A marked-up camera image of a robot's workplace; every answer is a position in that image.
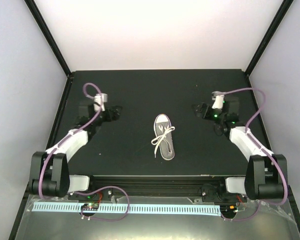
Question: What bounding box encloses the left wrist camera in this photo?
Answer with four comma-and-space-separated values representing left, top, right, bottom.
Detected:
93, 93, 108, 112

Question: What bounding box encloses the black right frame post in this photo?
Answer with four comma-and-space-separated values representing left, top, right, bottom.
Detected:
244, 0, 294, 77

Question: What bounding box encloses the left controller circuit board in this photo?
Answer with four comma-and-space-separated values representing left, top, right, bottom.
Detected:
80, 202, 99, 211

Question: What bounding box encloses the light blue slotted cable duct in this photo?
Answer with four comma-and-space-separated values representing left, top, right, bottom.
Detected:
32, 202, 221, 217

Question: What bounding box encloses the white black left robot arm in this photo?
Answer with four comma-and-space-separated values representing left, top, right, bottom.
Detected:
28, 104, 123, 200

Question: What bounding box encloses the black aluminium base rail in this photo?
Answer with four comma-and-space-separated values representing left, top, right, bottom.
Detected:
64, 174, 293, 203

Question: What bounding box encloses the right controller circuit board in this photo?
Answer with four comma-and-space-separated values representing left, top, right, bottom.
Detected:
224, 205, 246, 214

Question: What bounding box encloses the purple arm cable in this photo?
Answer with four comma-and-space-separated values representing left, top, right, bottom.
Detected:
222, 87, 289, 222
38, 82, 131, 223

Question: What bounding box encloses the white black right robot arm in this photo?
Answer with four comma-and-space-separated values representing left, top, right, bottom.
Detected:
191, 95, 288, 205

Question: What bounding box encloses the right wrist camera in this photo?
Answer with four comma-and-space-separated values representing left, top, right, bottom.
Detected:
212, 91, 225, 110

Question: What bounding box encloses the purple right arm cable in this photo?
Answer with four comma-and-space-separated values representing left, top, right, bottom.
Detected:
222, 87, 289, 222

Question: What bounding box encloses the black left frame post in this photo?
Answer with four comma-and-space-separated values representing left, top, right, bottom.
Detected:
24, 0, 72, 77

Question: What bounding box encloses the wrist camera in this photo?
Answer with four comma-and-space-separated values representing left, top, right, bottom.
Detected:
93, 93, 108, 112
212, 91, 225, 110

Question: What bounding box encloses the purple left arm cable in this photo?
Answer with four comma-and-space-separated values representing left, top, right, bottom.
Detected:
38, 82, 131, 223

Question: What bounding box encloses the grey canvas sneaker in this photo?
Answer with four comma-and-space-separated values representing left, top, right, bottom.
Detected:
153, 114, 175, 161

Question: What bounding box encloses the black frame post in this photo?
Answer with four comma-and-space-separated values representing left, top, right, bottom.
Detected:
244, 0, 294, 77
24, 0, 72, 77

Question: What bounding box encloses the controller circuit board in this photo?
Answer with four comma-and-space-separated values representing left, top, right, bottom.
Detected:
80, 202, 99, 211
224, 205, 246, 214

